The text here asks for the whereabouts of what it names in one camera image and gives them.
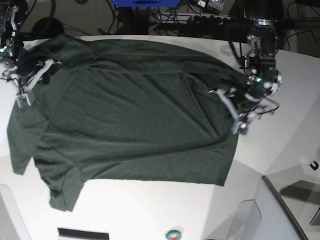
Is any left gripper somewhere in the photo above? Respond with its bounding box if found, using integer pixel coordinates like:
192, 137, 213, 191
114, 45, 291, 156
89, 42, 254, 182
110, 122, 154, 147
237, 26, 282, 110

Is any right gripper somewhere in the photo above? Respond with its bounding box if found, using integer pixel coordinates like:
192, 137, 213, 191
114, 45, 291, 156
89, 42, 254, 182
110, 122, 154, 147
0, 32, 45, 83

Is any dark green t-shirt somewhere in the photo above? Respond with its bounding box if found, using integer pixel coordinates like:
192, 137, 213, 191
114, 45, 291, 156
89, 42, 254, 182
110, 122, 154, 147
7, 35, 246, 211

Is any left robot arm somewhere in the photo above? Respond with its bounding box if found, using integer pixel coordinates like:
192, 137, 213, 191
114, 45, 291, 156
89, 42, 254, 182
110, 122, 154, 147
236, 0, 284, 112

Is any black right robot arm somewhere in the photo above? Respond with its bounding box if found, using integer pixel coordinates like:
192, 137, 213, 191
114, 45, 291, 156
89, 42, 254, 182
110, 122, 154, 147
0, 0, 41, 85

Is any black power strip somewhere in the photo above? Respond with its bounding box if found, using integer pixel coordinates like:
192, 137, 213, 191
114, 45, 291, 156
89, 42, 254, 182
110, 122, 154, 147
191, 15, 231, 26

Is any small black hook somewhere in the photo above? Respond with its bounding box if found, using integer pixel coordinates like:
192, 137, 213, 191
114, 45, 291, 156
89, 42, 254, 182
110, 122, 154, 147
309, 161, 320, 171

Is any blue box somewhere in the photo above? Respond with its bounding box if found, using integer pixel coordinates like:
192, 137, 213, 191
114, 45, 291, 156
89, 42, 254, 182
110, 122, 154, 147
111, 0, 180, 8

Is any red green emergency button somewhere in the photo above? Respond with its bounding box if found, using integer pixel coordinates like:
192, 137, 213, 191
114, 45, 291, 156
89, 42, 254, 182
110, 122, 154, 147
165, 229, 182, 240

